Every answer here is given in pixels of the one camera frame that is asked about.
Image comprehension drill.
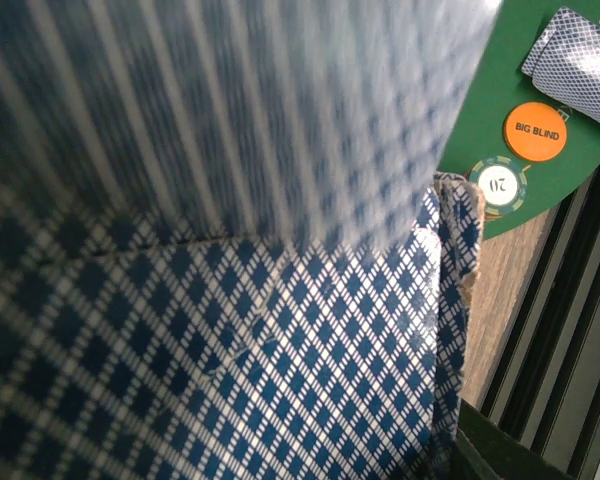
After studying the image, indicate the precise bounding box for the blue patterned card deck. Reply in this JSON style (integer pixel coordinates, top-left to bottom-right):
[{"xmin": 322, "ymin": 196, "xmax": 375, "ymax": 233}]
[{"xmin": 0, "ymin": 173, "xmax": 484, "ymax": 479}]

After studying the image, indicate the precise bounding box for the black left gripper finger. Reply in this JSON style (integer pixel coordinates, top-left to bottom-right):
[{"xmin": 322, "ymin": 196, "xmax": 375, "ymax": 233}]
[{"xmin": 452, "ymin": 400, "xmax": 572, "ymax": 480}]

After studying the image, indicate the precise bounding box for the round green poker mat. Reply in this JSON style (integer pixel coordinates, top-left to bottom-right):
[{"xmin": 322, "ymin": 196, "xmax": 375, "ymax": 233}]
[{"xmin": 439, "ymin": 1, "xmax": 600, "ymax": 239}]

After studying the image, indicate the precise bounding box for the lifted blurred blue card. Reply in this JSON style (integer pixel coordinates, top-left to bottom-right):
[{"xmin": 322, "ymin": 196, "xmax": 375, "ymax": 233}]
[{"xmin": 0, "ymin": 1, "xmax": 500, "ymax": 263}]

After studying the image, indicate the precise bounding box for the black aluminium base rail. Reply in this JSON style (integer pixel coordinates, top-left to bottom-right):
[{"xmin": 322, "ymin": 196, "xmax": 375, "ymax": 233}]
[{"xmin": 480, "ymin": 166, "xmax": 600, "ymax": 479}]

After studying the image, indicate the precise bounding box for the dealt blue card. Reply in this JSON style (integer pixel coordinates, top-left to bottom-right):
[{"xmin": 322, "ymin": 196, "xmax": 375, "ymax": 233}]
[
  {"xmin": 521, "ymin": 6, "xmax": 600, "ymax": 80},
  {"xmin": 532, "ymin": 69, "xmax": 600, "ymax": 124}
]

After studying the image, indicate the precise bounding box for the orange round blind button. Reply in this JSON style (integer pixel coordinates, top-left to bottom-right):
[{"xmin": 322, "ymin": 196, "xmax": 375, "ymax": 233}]
[{"xmin": 503, "ymin": 102, "xmax": 568, "ymax": 163}]

